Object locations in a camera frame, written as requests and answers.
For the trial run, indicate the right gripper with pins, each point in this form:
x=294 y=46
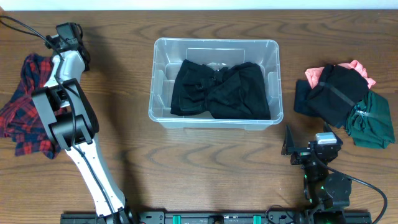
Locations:
x=302 y=154

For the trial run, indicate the black garment with tape band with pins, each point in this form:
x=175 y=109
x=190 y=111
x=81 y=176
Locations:
x=337 y=92

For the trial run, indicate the salmon pink garment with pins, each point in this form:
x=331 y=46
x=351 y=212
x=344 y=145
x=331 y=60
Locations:
x=313 y=74

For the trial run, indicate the dark green garment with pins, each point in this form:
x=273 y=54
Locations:
x=369 y=122

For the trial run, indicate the black trousers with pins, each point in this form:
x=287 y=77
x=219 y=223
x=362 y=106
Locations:
x=227 y=93

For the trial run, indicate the red blue plaid shirt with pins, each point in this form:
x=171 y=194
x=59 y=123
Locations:
x=19 y=118

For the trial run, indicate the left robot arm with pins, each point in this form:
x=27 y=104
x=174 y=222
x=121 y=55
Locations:
x=70 y=123

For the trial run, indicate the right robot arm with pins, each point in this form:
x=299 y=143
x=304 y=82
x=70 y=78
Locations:
x=328 y=193

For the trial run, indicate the small black folded garment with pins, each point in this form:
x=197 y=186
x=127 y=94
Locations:
x=302 y=89

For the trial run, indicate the clear plastic storage bin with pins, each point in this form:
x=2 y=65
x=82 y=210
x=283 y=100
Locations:
x=169 y=53

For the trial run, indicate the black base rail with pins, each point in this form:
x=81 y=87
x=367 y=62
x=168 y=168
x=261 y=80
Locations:
x=252 y=218

